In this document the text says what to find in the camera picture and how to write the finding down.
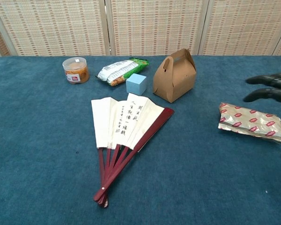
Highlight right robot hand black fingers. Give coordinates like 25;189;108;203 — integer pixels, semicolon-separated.
243;71;281;162

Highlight paper folding fan red ribs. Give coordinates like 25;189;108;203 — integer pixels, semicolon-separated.
90;92;175;209

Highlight silver foil packet red logos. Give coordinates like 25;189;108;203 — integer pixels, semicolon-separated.
217;102;281;143

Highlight brown kraft paper gable box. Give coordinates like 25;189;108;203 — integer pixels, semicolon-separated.
153;48;197;104

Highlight woven bamboo folding screen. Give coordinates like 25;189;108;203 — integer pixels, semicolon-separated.
0;0;281;57

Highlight light blue foam cube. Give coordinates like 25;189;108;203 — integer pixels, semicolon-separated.
126;73;148;96

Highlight green white snack bag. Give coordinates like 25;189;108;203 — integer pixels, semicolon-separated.
97;57;150;87

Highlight clear plastic snack jar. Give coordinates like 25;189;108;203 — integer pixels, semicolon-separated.
62;57;90;84

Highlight blue carpet table cover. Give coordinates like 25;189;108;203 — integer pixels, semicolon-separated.
0;55;281;225

